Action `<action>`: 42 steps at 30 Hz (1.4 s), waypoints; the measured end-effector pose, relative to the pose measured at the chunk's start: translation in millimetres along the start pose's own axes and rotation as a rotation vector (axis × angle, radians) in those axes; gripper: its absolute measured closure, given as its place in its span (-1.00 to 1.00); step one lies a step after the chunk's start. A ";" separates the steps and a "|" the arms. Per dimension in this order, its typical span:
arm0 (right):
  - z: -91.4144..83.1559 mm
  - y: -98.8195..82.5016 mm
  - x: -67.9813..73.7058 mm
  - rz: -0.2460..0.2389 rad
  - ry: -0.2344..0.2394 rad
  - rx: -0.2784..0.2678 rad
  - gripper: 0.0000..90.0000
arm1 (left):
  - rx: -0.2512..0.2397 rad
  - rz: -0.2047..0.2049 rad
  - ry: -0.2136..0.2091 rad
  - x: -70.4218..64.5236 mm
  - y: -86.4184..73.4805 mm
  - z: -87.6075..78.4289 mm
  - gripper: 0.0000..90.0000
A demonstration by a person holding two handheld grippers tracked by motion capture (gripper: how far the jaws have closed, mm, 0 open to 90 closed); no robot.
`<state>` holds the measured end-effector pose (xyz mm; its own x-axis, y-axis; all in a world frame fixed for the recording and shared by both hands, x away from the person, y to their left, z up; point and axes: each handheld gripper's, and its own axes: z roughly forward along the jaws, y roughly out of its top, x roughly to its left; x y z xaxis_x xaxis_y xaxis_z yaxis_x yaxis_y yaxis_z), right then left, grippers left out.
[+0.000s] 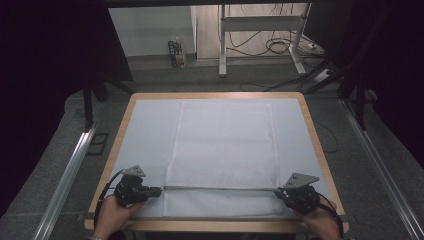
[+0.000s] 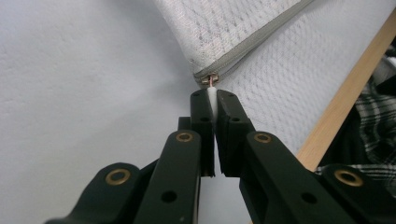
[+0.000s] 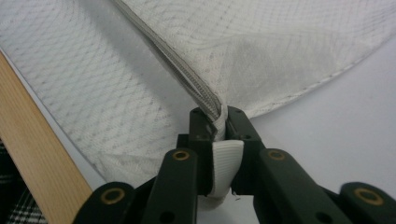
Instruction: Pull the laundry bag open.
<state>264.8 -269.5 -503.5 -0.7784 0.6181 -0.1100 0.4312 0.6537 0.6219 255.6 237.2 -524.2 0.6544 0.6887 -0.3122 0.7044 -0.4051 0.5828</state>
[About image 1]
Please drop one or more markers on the white cabinet panel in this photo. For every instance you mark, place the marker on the white cabinet panel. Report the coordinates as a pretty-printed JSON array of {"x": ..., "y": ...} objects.
[{"x": 150, "y": 30}]

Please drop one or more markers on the aluminium floor rail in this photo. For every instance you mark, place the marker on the aluminium floor rail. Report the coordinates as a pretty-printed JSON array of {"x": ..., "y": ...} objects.
[
  {"x": 383, "y": 173},
  {"x": 65, "y": 181}
]

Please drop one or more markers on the blue bottle pack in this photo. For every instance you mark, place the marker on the blue bottle pack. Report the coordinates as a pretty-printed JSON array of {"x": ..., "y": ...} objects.
[{"x": 176, "y": 54}]

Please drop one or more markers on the black floor frame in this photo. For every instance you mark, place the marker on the black floor frame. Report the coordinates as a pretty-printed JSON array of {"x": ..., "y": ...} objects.
[{"x": 98, "y": 143}]

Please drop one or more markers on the black stand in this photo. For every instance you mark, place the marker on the black stand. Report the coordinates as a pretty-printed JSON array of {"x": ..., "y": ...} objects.
[
  {"x": 88, "y": 103},
  {"x": 360, "y": 106}
]

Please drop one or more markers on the black curtain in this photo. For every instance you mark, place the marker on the black curtain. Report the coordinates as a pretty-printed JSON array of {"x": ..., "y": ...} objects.
[
  {"x": 50, "y": 83},
  {"x": 383, "y": 60}
]

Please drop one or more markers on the wooden table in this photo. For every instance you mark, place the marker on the wooden table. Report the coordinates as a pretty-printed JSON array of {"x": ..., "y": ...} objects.
[{"x": 216, "y": 226}]

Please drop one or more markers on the person's right hand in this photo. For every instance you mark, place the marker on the person's right hand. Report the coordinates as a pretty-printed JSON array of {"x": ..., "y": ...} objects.
[{"x": 321, "y": 223}]

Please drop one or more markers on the white power strip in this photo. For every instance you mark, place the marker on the white power strip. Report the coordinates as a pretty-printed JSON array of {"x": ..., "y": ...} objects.
[{"x": 322, "y": 75}]

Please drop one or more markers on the white table mat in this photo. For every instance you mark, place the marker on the white table mat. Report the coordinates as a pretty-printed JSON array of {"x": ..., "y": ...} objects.
[{"x": 146, "y": 133}]

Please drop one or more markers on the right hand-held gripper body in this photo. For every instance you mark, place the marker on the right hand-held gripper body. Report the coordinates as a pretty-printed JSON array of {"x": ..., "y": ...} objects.
[{"x": 301, "y": 198}]

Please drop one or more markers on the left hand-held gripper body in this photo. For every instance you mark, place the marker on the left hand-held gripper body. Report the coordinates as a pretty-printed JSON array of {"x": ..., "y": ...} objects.
[{"x": 131, "y": 193}]

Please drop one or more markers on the white desk frame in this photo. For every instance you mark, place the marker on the white desk frame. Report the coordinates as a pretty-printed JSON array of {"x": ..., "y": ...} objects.
[{"x": 260, "y": 23}]

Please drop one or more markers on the white mesh laundry bag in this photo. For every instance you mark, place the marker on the white mesh laundry bag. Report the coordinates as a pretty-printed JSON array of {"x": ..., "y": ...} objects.
[{"x": 223, "y": 153}]

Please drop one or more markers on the person's left hand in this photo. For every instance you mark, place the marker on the person's left hand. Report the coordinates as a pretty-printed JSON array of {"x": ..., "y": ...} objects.
[{"x": 111, "y": 215}]

